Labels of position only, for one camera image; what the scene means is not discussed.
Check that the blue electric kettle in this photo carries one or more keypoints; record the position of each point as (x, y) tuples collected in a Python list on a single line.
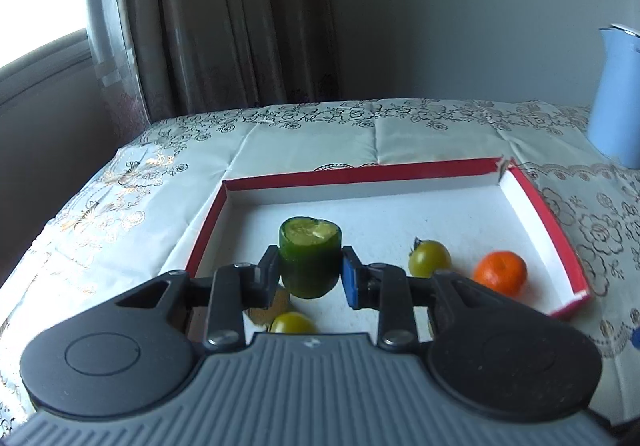
[(613, 126)]

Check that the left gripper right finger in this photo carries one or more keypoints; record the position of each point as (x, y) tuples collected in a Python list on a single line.
[(384, 288)]

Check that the window frame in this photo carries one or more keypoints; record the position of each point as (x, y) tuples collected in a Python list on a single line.
[(43, 64)]

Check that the small green tomato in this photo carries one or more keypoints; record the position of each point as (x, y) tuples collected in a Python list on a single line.
[(292, 323)]

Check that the brown curtain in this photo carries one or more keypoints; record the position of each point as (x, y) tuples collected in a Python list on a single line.
[(160, 59)]

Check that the green cucumber chunk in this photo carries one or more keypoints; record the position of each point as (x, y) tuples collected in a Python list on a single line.
[(310, 256)]

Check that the red cardboard tray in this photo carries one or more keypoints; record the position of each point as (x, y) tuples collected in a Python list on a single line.
[(471, 206)]

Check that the dark sugarcane piece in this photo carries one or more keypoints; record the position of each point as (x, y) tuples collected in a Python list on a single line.
[(280, 304)]

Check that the large orange mandarin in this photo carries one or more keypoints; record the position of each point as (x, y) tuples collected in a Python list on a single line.
[(504, 272)]

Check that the floral tablecloth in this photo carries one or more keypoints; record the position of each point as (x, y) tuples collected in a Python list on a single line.
[(140, 214)]

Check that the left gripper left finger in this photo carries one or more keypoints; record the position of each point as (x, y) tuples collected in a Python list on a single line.
[(236, 288)]

